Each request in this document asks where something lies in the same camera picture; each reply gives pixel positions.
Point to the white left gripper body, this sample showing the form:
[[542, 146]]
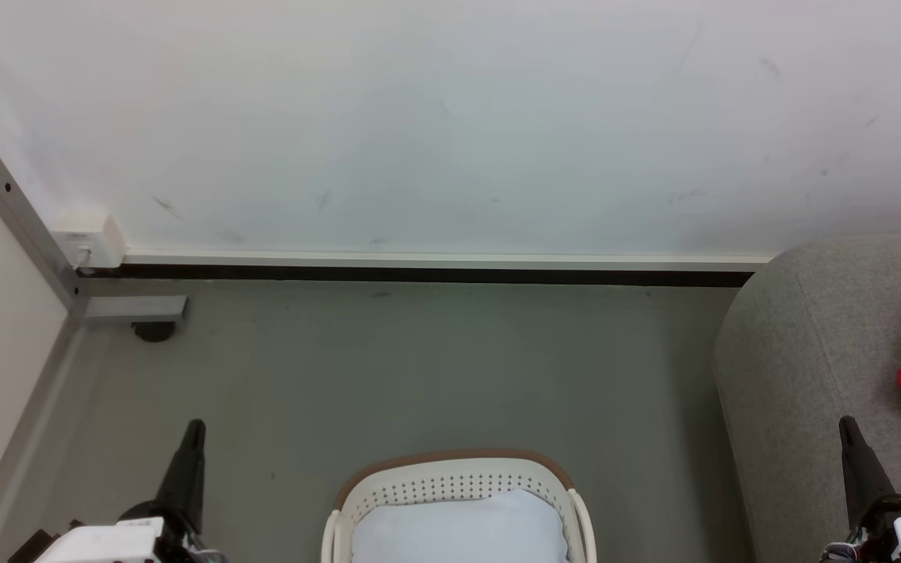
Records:
[[106, 541]]

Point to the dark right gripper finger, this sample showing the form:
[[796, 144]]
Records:
[[861, 469]]

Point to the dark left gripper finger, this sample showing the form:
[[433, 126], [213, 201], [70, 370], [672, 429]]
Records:
[[184, 469]]

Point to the white laundry basket brown rim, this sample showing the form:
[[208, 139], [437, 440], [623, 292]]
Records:
[[450, 473]]

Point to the light blue clothing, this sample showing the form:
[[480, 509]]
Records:
[[458, 532]]

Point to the grey fabric sofa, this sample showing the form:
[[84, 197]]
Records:
[[810, 375]]

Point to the black caster wheel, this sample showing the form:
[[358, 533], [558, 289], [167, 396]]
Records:
[[153, 331]]

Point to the white and black baseboard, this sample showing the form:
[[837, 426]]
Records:
[[435, 266]]

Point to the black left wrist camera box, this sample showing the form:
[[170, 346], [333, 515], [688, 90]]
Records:
[[28, 547]]

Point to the white wall socket box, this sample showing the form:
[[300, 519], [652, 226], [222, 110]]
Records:
[[92, 241]]

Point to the grey metal frame leg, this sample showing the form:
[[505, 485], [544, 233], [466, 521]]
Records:
[[36, 234]]

